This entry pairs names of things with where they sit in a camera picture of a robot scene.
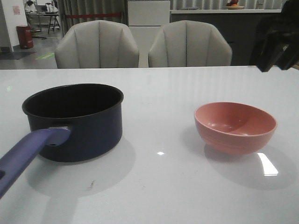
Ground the dark blue saucepan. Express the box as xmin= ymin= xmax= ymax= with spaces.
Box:
xmin=0 ymin=83 xmax=124 ymax=195

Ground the fruit plate on counter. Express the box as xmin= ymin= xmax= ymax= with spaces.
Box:
xmin=225 ymin=0 xmax=244 ymax=10

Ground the grey counter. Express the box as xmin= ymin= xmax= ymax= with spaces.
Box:
xmin=170 ymin=9 xmax=281 ymax=66

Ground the beige chair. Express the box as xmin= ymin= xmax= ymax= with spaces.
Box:
xmin=55 ymin=20 xmax=139 ymax=69
xmin=148 ymin=20 xmax=232 ymax=68

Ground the right beige chair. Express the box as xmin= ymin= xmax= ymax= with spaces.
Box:
xmin=148 ymin=20 xmax=232 ymax=68

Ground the background desk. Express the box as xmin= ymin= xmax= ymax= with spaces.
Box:
xmin=25 ymin=12 xmax=61 ymax=34

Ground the pink bowl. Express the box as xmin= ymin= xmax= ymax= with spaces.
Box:
xmin=194 ymin=102 xmax=277 ymax=154

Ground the left beige chair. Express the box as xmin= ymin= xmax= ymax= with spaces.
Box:
xmin=55 ymin=20 xmax=139 ymax=69

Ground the white cabinet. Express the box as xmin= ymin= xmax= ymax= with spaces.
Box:
xmin=128 ymin=0 xmax=170 ymax=68

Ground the red trash bin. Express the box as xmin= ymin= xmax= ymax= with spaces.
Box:
xmin=16 ymin=25 xmax=34 ymax=49

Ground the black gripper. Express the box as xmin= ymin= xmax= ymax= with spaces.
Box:
xmin=256 ymin=0 xmax=299 ymax=72

